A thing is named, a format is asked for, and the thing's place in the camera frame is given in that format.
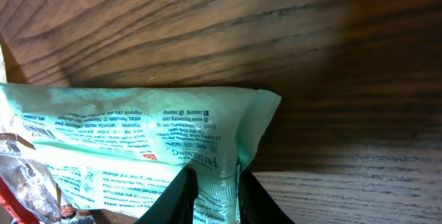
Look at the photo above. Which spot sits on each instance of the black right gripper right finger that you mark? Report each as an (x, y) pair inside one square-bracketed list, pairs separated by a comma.
[(255, 204)]

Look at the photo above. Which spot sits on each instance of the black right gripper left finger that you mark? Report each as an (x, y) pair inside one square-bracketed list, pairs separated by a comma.
[(176, 204)]

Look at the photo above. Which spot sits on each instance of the teal snack packet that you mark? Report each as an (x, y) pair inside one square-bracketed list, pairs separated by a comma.
[(120, 148)]

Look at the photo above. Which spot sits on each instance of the brown snack bag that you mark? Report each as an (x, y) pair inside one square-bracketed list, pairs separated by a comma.
[(30, 181)]

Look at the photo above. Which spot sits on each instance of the red white snack bar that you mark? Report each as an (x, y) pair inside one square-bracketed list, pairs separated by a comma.
[(19, 213)]

